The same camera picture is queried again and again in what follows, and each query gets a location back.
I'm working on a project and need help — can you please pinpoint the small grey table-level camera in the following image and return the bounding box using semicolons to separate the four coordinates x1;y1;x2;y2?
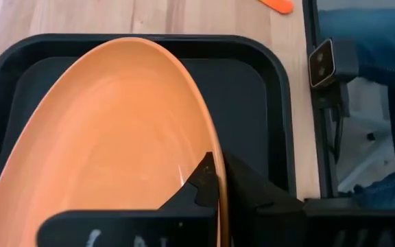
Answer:
308;37;360;91

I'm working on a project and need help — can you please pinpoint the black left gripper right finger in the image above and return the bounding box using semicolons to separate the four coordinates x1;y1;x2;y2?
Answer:
223;152;395;247

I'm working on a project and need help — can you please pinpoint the black plastic serving tray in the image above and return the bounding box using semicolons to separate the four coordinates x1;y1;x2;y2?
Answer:
0;33;297;237

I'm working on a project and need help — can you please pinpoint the person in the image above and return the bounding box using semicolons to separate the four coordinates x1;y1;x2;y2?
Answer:
316;7;395;209

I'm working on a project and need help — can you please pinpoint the orange plastic plate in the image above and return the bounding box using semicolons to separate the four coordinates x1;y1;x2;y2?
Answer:
0;36;232;247

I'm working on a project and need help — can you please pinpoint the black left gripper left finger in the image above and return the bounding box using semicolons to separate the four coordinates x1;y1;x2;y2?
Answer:
36;152;221;247

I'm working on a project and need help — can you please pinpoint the metal fork orange handle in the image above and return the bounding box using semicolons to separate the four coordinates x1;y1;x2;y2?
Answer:
256;0;295;15

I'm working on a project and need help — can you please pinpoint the black camera cable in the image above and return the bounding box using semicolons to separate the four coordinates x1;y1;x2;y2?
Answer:
327;102;345;164

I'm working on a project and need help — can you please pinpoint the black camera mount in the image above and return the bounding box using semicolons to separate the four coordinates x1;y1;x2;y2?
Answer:
312;82;352;119

